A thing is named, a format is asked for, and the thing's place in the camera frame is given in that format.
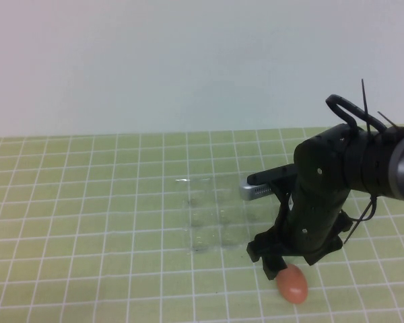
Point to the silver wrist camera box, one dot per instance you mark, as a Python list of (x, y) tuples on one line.
[(252, 192)]

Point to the brown egg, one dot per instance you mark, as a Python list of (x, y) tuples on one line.
[(293, 284)]

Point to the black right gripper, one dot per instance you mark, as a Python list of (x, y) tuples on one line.
[(309, 222)]

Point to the transparent plastic egg tray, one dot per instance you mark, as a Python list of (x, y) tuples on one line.
[(208, 218)]

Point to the green grid table mat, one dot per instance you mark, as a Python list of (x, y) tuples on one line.
[(87, 235)]

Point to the black zip tie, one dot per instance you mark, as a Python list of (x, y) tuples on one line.
[(366, 107), (356, 223), (387, 120)]

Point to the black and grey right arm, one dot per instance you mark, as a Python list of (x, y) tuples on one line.
[(373, 168)]

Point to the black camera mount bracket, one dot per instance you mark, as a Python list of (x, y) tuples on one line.
[(272, 173)]

